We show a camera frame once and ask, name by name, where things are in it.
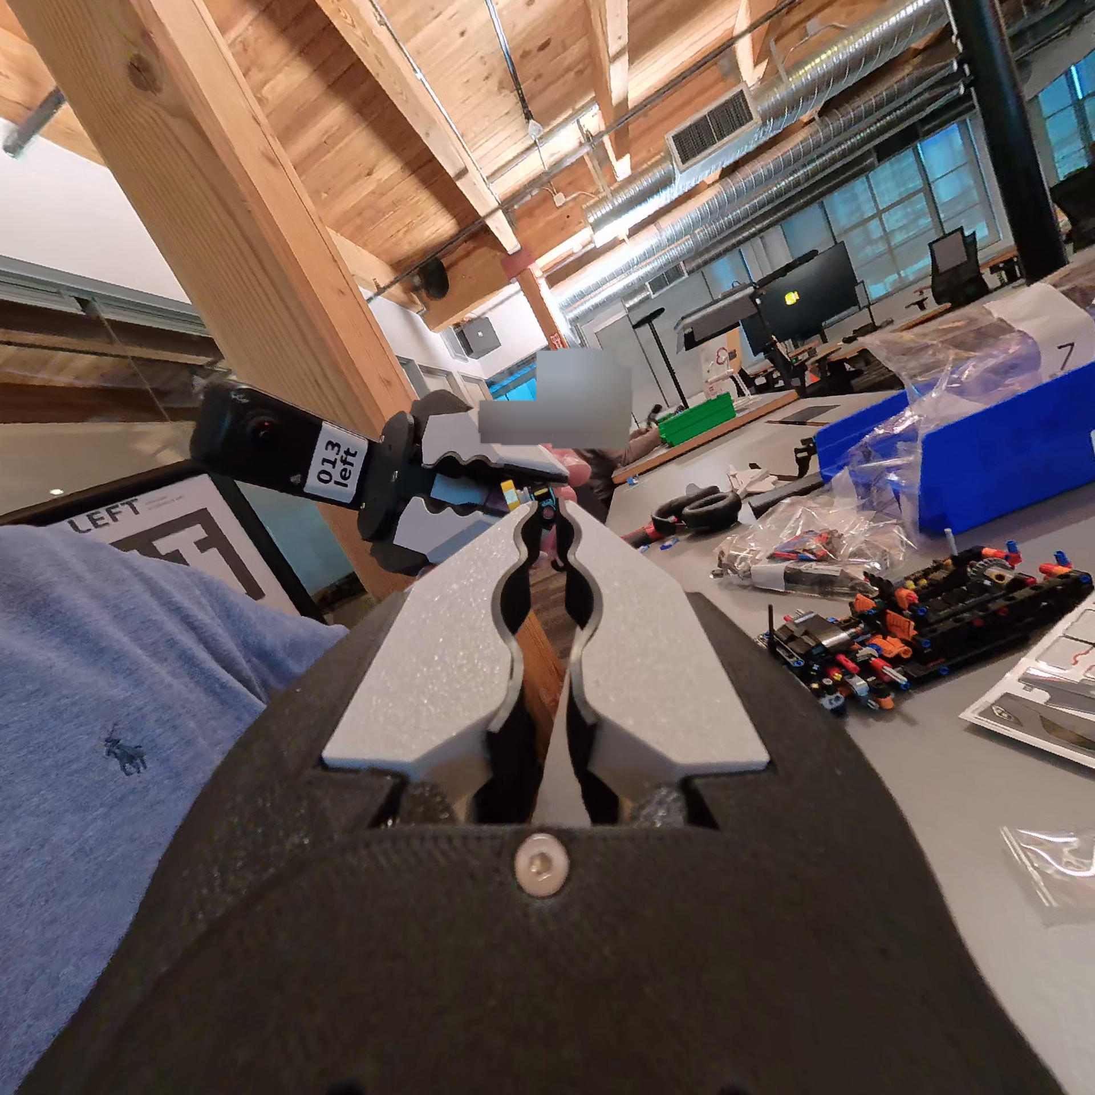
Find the clear bag of lego parts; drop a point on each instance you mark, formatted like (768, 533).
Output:
(804, 548)

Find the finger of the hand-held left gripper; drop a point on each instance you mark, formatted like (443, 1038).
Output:
(514, 462)
(415, 535)

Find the clear plastic bags bundle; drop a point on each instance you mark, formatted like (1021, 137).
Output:
(958, 368)

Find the grey wall speaker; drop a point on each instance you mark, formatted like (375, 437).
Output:
(478, 336)

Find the lego sticker sheet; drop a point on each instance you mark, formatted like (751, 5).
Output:
(1043, 692)

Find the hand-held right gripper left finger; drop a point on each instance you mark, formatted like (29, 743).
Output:
(418, 675)

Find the red black hand tool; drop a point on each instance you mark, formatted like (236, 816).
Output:
(650, 538)

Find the black headphones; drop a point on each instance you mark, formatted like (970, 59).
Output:
(697, 509)

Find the wooden support post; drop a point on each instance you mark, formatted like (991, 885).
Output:
(257, 257)

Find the blue plastic bin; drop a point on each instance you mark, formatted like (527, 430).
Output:
(1009, 454)

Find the white vent grille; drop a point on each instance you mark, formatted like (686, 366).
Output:
(712, 127)

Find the green plastic bin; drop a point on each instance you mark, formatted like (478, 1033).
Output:
(697, 419)

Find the small clear empty bag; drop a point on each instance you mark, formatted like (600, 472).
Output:
(1056, 868)

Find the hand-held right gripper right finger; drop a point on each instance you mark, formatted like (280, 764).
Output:
(675, 675)

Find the black office chair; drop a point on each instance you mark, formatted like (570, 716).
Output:
(958, 265)

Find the black computer monitor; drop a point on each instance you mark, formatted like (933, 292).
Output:
(808, 295)

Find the black steel column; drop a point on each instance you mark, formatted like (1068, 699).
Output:
(1009, 128)

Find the black framed marker sign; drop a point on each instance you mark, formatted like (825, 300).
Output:
(171, 531)

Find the person's blue sweater torso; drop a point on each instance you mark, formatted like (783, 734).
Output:
(103, 769)

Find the studio light panel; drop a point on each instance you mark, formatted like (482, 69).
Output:
(718, 317)

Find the partly built lego car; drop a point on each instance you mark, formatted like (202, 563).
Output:
(941, 625)

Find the black ceiling speaker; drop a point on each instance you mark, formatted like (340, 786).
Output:
(433, 278)

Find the person's left hand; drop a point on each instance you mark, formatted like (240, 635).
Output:
(577, 475)

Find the small black yellow lego assembly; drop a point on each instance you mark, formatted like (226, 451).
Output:
(511, 494)

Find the silver ventilation duct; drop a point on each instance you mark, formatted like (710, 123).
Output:
(769, 171)

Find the black floor lamp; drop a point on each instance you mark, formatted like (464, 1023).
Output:
(658, 342)

